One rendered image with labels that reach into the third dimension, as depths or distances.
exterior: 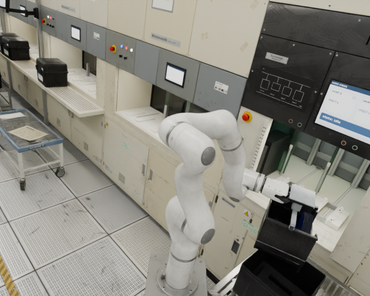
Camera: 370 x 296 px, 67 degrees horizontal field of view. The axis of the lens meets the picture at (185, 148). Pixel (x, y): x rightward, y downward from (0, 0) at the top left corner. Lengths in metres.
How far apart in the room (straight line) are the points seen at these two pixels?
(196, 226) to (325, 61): 0.94
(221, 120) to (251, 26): 0.85
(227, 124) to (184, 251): 0.56
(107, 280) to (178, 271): 1.13
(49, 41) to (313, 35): 3.18
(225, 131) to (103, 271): 1.72
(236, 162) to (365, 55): 0.72
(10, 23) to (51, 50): 1.50
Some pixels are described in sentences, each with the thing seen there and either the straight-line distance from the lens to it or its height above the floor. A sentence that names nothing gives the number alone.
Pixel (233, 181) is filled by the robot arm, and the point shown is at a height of 1.30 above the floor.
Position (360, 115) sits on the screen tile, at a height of 1.57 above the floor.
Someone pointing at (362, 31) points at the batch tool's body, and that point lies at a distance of 1.45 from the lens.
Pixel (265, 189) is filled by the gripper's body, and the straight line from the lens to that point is 1.22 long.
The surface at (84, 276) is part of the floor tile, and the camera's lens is 2.38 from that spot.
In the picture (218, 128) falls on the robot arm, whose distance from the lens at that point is 0.92.
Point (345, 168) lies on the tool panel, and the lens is 2.49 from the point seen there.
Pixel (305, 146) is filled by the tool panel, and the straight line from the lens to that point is 2.54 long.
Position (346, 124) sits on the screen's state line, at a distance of 1.48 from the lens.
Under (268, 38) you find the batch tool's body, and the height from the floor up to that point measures 1.79.
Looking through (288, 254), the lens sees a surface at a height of 1.05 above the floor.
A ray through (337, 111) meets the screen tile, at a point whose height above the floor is 1.56.
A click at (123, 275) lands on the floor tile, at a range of 2.37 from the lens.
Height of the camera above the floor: 1.89
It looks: 27 degrees down
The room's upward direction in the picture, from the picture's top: 11 degrees clockwise
